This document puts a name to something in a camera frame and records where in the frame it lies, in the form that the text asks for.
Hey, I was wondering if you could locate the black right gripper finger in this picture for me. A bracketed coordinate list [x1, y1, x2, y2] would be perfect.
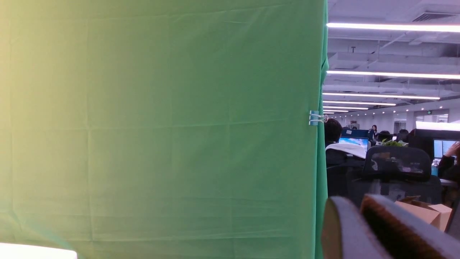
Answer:
[321, 195, 459, 259]

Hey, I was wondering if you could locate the seated person dark hair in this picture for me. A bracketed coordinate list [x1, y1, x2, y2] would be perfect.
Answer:
[324, 118, 366, 197]

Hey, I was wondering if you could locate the cardboard box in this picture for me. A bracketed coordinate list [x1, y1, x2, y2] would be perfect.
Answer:
[395, 196, 452, 232]

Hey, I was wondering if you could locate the metal binder clip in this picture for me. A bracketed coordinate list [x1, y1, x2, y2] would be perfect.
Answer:
[308, 110, 329, 126]

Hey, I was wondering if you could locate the green backdrop cloth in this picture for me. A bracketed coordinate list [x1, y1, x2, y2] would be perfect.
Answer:
[1, 0, 328, 259]

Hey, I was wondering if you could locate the black office chair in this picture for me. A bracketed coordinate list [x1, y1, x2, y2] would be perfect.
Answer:
[347, 146, 442, 206]

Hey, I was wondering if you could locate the computer monitor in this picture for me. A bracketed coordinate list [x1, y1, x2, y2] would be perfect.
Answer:
[339, 137, 371, 151]

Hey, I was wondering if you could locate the large white square plate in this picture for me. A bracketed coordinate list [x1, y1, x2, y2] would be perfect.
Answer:
[0, 243, 78, 259]

